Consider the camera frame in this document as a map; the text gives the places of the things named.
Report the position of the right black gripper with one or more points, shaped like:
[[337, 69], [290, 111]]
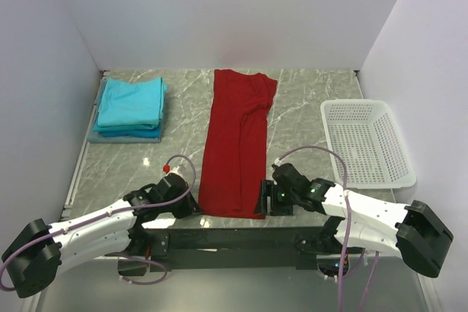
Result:
[[268, 188]]

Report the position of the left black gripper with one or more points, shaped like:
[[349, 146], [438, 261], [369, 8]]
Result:
[[189, 207]]

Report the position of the red t shirt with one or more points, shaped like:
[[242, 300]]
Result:
[[235, 154]]

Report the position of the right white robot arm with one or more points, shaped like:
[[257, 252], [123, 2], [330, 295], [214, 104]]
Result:
[[413, 233]]

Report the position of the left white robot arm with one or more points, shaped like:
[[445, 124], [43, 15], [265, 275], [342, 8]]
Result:
[[42, 251]]

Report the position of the teal folded t shirt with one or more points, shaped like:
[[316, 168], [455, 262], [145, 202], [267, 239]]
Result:
[[128, 132]]

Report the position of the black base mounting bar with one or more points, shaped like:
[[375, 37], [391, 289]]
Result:
[[182, 249]]

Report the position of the light blue folded t shirt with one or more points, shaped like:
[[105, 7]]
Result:
[[126, 105]]

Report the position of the white plastic perforated basket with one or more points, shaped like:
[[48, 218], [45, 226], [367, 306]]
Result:
[[364, 133]]

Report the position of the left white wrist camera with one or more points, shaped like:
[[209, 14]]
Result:
[[177, 170]]

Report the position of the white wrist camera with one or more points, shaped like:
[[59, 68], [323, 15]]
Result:
[[277, 163], [177, 170]]

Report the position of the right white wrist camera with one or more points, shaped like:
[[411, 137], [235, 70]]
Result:
[[277, 163]]

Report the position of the aluminium frame rail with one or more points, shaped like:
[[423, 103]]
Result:
[[104, 173]]

